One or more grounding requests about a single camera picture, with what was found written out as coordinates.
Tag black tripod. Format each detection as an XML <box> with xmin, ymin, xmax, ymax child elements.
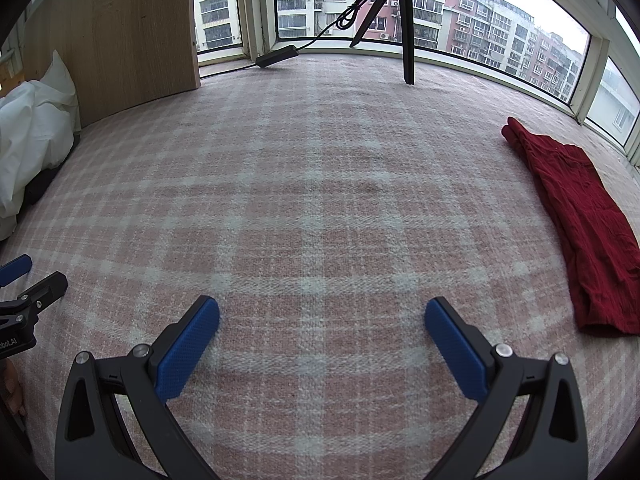
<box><xmin>349</xmin><ymin>0</ymin><xmax>418</xmax><ymax>86</ymax></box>

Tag white shirt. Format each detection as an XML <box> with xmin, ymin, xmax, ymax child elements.
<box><xmin>0</xmin><ymin>50</ymin><xmax>82</xmax><ymax>241</ymax></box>

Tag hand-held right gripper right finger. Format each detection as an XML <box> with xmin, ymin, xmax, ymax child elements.
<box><xmin>424</xmin><ymin>296</ymin><xmax>588</xmax><ymax>480</ymax></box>

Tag black folded cloth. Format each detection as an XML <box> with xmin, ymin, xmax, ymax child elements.
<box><xmin>20</xmin><ymin>165</ymin><xmax>61</xmax><ymax>207</ymax></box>

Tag pink plaid blanket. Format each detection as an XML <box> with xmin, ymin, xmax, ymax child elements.
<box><xmin>0</xmin><ymin>52</ymin><xmax>640</xmax><ymax>480</ymax></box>

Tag light wooden board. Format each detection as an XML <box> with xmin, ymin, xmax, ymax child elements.
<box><xmin>22</xmin><ymin>0</ymin><xmax>202</xmax><ymax>128</ymax></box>

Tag person's left hand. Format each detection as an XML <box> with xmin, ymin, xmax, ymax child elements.
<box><xmin>0</xmin><ymin>360</ymin><xmax>25</xmax><ymax>417</ymax></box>

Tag black inline controller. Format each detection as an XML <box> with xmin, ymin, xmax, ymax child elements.
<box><xmin>255</xmin><ymin>45</ymin><xmax>299</xmax><ymax>68</ymax></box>

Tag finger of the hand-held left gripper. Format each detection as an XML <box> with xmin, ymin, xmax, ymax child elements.
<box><xmin>0</xmin><ymin>255</ymin><xmax>33</xmax><ymax>287</ymax></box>
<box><xmin>0</xmin><ymin>271</ymin><xmax>69</xmax><ymax>322</ymax></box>

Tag red cloth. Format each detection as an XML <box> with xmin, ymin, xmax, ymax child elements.
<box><xmin>501</xmin><ymin>116</ymin><xmax>640</xmax><ymax>337</ymax></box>

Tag black ring light cable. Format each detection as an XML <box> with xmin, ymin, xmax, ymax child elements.
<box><xmin>297</xmin><ymin>0</ymin><xmax>376</xmax><ymax>53</ymax></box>

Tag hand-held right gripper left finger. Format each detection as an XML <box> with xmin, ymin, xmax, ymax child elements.
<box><xmin>55</xmin><ymin>295</ymin><xmax>226</xmax><ymax>480</ymax></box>

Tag white window frame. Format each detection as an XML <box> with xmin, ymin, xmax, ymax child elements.
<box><xmin>192</xmin><ymin>0</ymin><xmax>640</xmax><ymax>166</ymax></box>

